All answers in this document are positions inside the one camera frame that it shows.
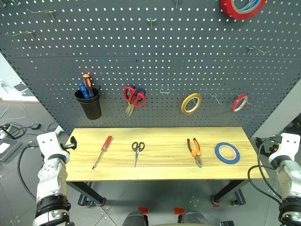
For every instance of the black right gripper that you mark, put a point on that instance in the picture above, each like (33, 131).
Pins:
(272, 146)

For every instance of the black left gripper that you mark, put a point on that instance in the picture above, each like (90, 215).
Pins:
(64, 147)

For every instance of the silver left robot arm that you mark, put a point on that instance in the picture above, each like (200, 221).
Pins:
(50, 179)

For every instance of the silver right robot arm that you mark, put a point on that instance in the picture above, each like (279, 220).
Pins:
(290, 179)

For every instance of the dark grey metal pegboard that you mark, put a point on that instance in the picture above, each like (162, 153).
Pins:
(150, 61)

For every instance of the black plastic cup holder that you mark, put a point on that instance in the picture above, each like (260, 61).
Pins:
(90, 106)

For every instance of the black power adapter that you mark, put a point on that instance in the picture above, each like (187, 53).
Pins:
(36, 126)

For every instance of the metal pegboard hook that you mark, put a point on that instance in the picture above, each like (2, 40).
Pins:
(151, 21)
(26, 33)
(44, 11)
(215, 97)
(177, 2)
(248, 100)
(257, 50)

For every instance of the blue tape roll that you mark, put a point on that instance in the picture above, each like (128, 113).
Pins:
(217, 153)

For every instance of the small red tape roll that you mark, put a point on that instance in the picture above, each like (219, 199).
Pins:
(238, 103)

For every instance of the black table leg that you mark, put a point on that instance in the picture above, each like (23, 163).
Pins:
(87, 191)
(229, 191)

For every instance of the orange black pliers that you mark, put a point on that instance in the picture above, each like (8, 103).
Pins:
(195, 150)

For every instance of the yellow tape roll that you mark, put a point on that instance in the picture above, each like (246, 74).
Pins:
(191, 103)

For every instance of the dark rounded shape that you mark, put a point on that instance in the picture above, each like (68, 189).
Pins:
(135, 219)
(192, 217)

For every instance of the large red tape roll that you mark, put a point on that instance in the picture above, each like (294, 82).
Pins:
(242, 8)

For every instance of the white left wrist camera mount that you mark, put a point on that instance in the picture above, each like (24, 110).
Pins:
(48, 143)

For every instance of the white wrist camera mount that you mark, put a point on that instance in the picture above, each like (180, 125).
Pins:
(288, 147)
(48, 143)

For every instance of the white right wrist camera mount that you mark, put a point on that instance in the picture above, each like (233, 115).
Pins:
(288, 147)

